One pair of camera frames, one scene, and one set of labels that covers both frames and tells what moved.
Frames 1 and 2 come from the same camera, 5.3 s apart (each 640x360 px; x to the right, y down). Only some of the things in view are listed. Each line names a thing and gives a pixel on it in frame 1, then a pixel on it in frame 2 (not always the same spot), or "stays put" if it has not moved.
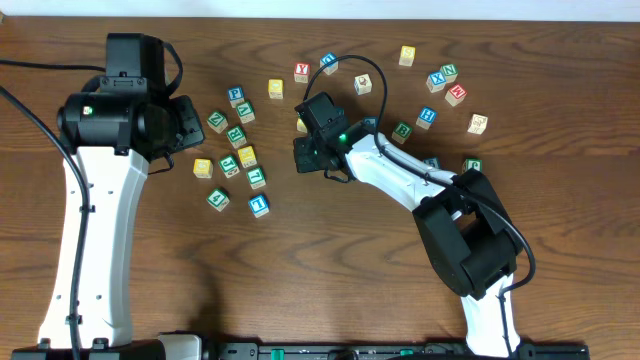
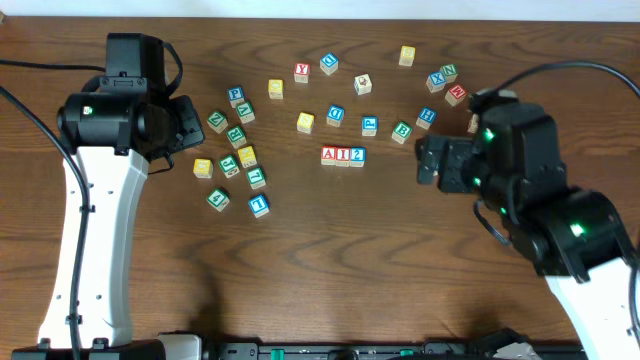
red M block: (455, 95) stays put
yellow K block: (247, 156) stays put
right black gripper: (304, 163) -> (456, 151)
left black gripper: (191, 131) stays put
